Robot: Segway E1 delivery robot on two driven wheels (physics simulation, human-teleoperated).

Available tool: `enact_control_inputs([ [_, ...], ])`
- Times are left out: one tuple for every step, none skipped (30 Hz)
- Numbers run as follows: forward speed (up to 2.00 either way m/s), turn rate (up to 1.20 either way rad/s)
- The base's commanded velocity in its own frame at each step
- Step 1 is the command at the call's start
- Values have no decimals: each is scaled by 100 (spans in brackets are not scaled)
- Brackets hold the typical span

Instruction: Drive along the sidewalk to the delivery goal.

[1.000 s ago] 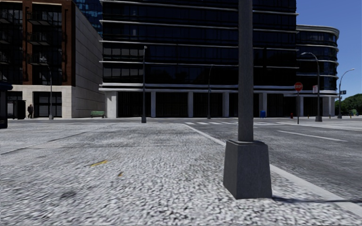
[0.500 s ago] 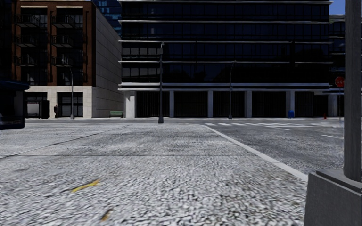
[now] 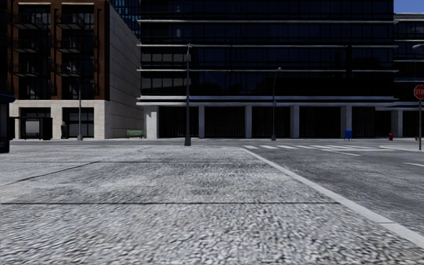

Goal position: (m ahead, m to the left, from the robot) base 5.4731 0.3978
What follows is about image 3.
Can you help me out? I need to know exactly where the glass tower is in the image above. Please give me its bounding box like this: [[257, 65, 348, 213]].
[[109, 0, 142, 38]]

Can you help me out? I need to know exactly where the dark glass building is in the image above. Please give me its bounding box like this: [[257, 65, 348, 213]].
[[375, 13, 424, 138], [136, 0, 400, 140]]

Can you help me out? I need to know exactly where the sign on a post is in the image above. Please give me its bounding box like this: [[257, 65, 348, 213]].
[[413, 84, 424, 151]]

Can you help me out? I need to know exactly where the red brick building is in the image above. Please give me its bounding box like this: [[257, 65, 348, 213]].
[[7, 0, 145, 140]]

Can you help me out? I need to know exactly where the black bus shelter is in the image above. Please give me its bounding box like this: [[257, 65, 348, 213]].
[[9, 115, 54, 141]]

